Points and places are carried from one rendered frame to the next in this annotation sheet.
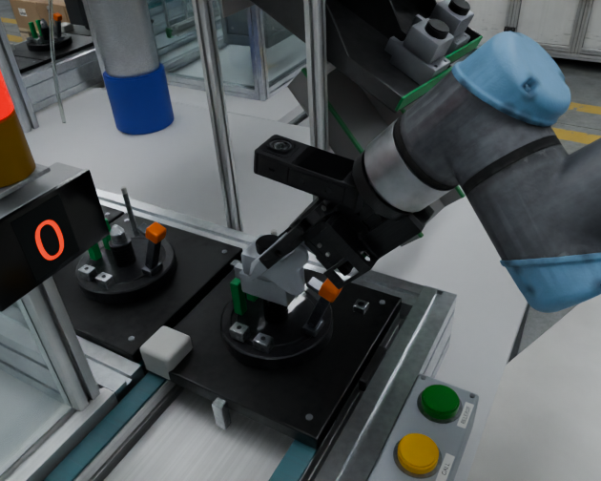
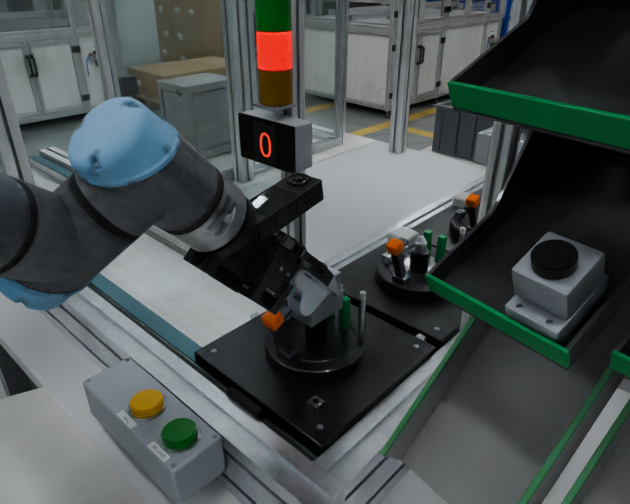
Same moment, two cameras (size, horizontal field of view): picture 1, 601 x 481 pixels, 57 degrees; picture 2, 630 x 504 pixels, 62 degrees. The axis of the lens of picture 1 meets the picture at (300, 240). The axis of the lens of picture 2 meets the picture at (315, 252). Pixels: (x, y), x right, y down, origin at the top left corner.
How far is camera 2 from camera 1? 81 cm
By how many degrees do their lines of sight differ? 82
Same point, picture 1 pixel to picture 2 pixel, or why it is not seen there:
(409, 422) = (178, 411)
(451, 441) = (143, 432)
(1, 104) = (265, 62)
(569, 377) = not seen: outside the picture
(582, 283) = not seen: hidden behind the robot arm
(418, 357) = (239, 440)
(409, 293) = (339, 470)
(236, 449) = not seen: hidden behind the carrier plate
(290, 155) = (285, 185)
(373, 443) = (175, 385)
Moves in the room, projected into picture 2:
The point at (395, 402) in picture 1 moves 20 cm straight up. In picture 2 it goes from (201, 408) to (182, 269)
